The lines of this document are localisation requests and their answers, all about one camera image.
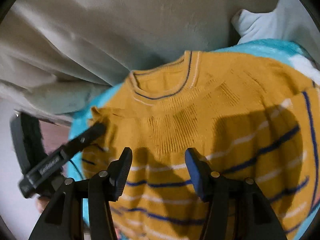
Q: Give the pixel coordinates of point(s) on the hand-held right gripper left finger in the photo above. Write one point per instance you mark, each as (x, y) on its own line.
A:
(123, 172)

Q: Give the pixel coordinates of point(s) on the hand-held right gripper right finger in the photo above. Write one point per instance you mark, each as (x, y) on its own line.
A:
(194, 172)

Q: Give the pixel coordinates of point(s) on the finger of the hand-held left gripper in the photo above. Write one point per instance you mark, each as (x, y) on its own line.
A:
(85, 137)

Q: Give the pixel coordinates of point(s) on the mustard striped knit sweater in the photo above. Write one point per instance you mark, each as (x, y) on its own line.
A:
(210, 142)

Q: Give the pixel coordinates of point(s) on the beige bed sheet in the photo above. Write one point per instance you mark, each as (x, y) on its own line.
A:
(100, 30)

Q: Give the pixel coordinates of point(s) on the turquoise fluffy blanket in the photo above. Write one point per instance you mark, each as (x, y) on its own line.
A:
(275, 48)

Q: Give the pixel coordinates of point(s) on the pale blue cloth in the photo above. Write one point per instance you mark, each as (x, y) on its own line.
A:
(272, 22)

